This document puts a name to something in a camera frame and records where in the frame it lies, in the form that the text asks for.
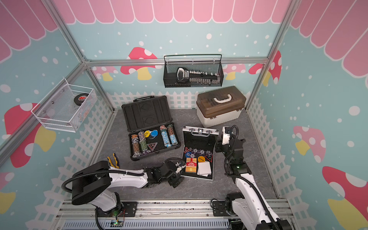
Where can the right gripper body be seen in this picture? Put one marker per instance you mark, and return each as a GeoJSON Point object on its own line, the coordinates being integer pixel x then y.
{"type": "Point", "coordinates": [221, 147]}

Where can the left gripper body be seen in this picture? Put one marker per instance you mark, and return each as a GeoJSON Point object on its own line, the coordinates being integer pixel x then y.
{"type": "Point", "coordinates": [173, 180]}

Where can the silver aluminium poker case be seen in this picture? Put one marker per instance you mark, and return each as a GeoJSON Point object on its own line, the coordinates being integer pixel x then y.
{"type": "Point", "coordinates": [199, 143]}

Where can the black plastic poker case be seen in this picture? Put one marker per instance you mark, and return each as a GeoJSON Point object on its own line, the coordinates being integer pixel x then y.
{"type": "Point", "coordinates": [148, 113]}

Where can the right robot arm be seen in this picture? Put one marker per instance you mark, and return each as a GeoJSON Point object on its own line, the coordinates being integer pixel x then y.
{"type": "Point", "coordinates": [249, 205]}

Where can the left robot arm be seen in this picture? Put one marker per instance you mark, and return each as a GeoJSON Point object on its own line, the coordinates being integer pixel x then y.
{"type": "Point", "coordinates": [91, 185]}

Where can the socket wrench set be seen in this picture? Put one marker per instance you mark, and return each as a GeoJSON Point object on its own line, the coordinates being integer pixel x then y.
{"type": "Point", "coordinates": [195, 77]}

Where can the orange card deck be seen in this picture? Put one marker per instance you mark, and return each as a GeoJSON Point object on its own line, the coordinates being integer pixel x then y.
{"type": "Point", "coordinates": [191, 165]}

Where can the black triangle plaque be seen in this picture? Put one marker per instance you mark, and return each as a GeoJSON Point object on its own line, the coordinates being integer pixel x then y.
{"type": "Point", "coordinates": [152, 146]}

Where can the white card deck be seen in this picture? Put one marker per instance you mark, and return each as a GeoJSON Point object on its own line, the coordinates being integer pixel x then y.
{"type": "Point", "coordinates": [204, 169]}

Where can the brown lid storage box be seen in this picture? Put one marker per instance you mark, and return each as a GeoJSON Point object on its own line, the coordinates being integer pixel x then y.
{"type": "Point", "coordinates": [220, 106]}

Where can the blue dealer button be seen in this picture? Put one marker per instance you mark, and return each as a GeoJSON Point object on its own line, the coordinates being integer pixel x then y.
{"type": "Point", "coordinates": [153, 134]}

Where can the green circuit board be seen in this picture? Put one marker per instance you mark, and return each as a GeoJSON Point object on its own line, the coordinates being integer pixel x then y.
{"type": "Point", "coordinates": [116, 223]}

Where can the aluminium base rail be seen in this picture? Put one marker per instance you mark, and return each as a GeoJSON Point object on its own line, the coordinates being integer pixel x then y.
{"type": "Point", "coordinates": [150, 214]}

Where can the yellow handled pliers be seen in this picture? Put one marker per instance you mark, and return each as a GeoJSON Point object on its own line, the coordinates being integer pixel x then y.
{"type": "Point", "coordinates": [113, 161]}

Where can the black wire wall basket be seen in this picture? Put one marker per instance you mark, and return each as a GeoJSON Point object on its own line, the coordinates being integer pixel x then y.
{"type": "Point", "coordinates": [210, 63]}

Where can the white wire wall basket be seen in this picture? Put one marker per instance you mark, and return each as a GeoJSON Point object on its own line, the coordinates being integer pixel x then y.
{"type": "Point", "coordinates": [57, 110]}

